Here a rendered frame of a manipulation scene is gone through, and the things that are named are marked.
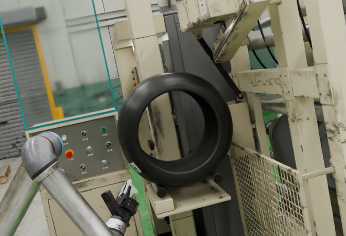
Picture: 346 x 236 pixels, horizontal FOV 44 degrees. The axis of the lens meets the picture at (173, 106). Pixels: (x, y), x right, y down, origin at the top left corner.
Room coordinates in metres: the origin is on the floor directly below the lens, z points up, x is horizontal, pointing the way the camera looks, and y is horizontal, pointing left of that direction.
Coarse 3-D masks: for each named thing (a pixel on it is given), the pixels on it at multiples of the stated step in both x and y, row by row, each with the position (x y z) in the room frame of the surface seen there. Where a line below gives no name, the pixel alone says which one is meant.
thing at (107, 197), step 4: (104, 192) 1.77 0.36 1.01; (108, 192) 1.76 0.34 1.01; (104, 196) 1.76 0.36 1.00; (108, 196) 1.75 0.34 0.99; (112, 196) 1.76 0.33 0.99; (104, 200) 1.77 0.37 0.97; (108, 200) 1.76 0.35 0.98; (112, 200) 1.75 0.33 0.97; (108, 204) 1.76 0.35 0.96; (112, 204) 1.75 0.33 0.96; (116, 204) 1.76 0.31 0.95; (108, 208) 1.77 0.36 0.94; (112, 208) 1.75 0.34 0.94; (116, 208) 1.75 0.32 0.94; (112, 212) 1.76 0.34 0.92; (116, 212) 1.75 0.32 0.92; (120, 212) 1.75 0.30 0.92
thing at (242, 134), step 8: (232, 104) 2.53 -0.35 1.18; (240, 104) 2.34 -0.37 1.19; (232, 112) 2.34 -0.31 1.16; (240, 112) 2.34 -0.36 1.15; (248, 112) 2.35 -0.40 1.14; (232, 120) 2.33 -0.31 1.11; (240, 120) 2.34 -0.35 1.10; (248, 120) 2.35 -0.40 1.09; (240, 128) 2.34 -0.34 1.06; (248, 128) 2.35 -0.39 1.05; (232, 136) 2.33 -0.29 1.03; (240, 136) 2.34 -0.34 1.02; (248, 136) 2.35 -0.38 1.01; (248, 144) 2.34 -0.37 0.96; (232, 152) 2.33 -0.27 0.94
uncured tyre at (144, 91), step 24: (168, 72) 2.10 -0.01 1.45; (144, 96) 1.96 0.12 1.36; (192, 96) 2.26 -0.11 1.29; (216, 96) 2.01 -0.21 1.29; (120, 120) 1.99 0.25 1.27; (216, 120) 2.26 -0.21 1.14; (120, 144) 1.99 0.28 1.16; (216, 144) 2.01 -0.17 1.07; (144, 168) 1.95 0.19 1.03; (168, 168) 2.23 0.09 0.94; (192, 168) 2.00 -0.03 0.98; (216, 168) 2.03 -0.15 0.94
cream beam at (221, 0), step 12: (192, 0) 1.99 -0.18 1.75; (204, 0) 1.79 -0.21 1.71; (216, 0) 1.77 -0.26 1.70; (228, 0) 1.78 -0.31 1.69; (180, 12) 2.28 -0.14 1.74; (192, 12) 2.03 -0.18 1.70; (216, 12) 1.77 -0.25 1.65; (228, 12) 1.78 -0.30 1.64; (180, 24) 2.34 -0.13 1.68; (192, 24) 2.07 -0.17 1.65; (204, 24) 2.08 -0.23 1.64; (216, 24) 2.24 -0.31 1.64
